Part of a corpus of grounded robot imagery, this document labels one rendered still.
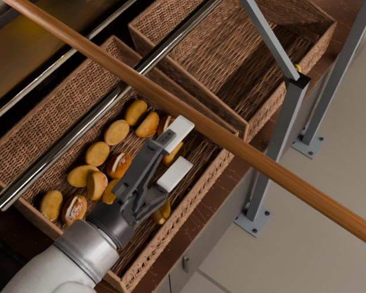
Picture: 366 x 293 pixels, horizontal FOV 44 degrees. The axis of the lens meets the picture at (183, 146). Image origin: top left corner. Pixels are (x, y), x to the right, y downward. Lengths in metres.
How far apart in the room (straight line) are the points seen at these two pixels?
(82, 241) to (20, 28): 0.67
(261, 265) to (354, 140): 0.78
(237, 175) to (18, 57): 0.73
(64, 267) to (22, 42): 0.69
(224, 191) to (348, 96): 1.21
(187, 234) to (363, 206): 1.03
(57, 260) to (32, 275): 0.04
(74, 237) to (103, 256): 0.05
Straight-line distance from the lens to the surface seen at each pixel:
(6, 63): 1.21
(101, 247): 0.68
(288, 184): 0.76
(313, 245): 2.04
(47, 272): 0.67
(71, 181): 1.41
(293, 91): 1.22
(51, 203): 1.39
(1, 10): 1.13
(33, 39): 1.23
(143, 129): 1.46
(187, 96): 1.37
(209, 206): 1.40
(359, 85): 2.54
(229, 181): 1.44
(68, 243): 0.69
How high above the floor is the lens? 1.87
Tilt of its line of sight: 60 degrees down
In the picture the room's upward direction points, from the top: straight up
